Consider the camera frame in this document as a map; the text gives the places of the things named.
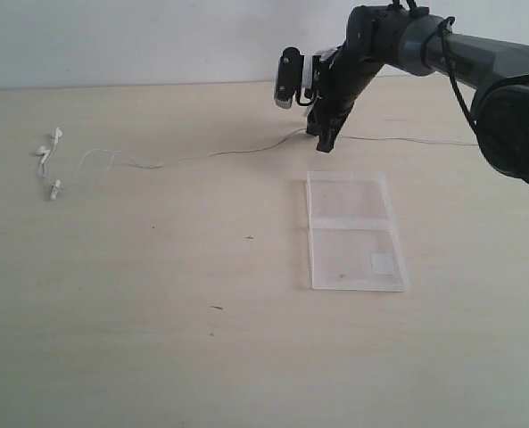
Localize clear plastic open case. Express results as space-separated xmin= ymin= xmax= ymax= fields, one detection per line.
xmin=306 ymin=171 xmax=410 ymax=292

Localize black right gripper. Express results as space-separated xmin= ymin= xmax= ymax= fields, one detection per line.
xmin=306 ymin=46 xmax=383 ymax=153

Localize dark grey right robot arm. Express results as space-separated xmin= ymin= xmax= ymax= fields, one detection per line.
xmin=306 ymin=1 xmax=529 ymax=184

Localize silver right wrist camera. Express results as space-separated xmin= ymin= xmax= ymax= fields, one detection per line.
xmin=274 ymin=46 xmax=315 ymax=110

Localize white wired earphones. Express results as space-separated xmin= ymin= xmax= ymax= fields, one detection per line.
xmin=31 ymin=127 xmax=477 ymax=201

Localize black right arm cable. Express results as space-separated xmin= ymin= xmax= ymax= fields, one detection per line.
xmin=391 ymin=0 xmax=529 ymax=196

